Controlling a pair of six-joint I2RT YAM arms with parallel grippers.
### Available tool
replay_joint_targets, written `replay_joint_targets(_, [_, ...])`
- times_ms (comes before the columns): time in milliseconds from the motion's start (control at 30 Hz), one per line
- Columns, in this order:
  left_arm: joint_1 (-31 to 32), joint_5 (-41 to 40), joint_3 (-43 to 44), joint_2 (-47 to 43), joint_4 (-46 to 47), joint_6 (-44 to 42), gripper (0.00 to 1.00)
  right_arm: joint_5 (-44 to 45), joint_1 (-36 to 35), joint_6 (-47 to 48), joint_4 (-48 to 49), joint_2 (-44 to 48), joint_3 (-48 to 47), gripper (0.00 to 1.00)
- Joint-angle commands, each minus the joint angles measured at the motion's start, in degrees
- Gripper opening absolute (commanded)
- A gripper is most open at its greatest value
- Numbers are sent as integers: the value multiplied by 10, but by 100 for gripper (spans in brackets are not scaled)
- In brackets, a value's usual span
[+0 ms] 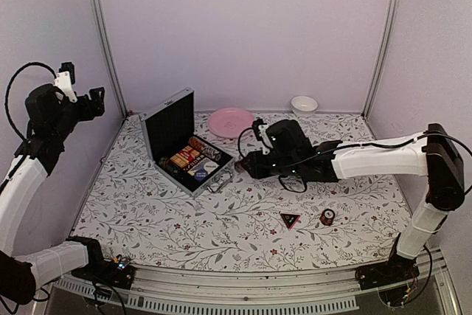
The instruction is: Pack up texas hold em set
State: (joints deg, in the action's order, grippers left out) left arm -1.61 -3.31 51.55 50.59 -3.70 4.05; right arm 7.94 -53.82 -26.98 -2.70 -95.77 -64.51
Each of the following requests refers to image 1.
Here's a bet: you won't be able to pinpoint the right frame post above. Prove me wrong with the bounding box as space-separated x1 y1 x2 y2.
362 0 400 121

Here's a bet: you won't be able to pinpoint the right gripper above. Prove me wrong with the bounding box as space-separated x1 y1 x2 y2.
240 150 299 180

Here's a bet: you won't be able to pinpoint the left frame post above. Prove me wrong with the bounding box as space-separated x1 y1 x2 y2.
90 0 128 117

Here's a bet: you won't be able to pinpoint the frame post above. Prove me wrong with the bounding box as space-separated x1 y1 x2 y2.
362 0 400 121
90 0 128 117

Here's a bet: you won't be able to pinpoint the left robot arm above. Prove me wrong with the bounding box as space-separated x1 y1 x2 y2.
1 84 110 305

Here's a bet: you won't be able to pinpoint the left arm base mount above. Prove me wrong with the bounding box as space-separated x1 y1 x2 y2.
71 253 136 290

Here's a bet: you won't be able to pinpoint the grey white chip stack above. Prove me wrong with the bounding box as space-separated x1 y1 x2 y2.
202 145 221 162

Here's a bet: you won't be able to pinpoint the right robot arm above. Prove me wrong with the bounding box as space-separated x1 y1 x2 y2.
235 120 469 283

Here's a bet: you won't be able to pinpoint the purple small blind button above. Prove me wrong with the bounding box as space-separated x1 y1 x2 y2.
193 170 208 181

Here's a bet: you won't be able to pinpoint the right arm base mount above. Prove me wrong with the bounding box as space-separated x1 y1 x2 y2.
355 252 420 290

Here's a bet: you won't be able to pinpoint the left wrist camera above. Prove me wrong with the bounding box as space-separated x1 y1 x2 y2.
53 62 77 103

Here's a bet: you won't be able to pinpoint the green chip roll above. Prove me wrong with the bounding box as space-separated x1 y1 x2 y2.
159 157 182 177

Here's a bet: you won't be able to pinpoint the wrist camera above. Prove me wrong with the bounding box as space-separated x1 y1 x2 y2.
252 118 271 155
53 62 77 103

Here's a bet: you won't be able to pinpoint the orange short chip stack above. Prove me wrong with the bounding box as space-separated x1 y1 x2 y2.
319 209 336 226

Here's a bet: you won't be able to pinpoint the aluminium poker case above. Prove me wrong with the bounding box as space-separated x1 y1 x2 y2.
139 88 235 198

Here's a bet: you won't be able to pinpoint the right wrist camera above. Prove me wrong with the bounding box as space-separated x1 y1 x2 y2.
252 118 271 155

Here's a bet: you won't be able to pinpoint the brown tall chip stack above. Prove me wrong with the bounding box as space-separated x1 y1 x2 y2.
235 161 244 172

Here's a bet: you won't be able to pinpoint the white bowl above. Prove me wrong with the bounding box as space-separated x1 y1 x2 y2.
291 96 319 117

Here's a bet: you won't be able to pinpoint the pink plate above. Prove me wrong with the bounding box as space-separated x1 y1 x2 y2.
207 108 254 139

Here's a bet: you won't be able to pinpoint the white dealer button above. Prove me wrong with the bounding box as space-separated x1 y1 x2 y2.
203 162 218 173

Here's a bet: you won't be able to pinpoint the Texas Hold'em card box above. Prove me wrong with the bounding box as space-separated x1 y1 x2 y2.
170 145 201 168

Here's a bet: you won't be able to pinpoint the red blue chip roll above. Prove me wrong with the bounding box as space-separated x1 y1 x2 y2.
188 136 207 153

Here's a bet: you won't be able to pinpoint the black triangle card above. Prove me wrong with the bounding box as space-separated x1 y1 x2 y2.
280 212 301 230

